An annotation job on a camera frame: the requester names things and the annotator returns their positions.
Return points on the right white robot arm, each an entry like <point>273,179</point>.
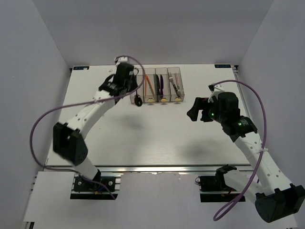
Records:
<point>275,196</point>

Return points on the black knife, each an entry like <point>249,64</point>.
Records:
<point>158,85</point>

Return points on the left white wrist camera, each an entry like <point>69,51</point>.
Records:
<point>121,59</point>

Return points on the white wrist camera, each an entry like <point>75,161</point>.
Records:
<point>215,89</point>
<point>121,59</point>

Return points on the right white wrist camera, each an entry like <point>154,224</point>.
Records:
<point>215,89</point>

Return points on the blue knife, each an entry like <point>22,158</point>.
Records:
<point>161,85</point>

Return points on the black spoon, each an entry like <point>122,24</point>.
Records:
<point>138,99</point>

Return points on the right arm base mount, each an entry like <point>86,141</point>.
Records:
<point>213,188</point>

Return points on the aluminium table front rail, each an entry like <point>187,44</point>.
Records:
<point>154,169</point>

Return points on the left xdof label sticker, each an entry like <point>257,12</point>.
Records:
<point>80,68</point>

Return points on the pink handled fork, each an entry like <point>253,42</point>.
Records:
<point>179,85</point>

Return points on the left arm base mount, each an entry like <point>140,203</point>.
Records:
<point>85,190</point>

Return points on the xdof label sticker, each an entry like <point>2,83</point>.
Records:
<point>222,66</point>
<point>80,68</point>

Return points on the right xdof label sticker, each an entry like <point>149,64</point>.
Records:
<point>222,66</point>

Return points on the black handled fork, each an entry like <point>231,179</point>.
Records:
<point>173,84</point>

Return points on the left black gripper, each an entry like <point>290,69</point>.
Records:
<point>135,86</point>

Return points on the orange chopstick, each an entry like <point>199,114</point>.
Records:
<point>147,81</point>
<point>145,86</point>

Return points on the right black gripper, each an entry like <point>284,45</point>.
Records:
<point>200,104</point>

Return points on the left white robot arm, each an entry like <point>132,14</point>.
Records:
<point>69,137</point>

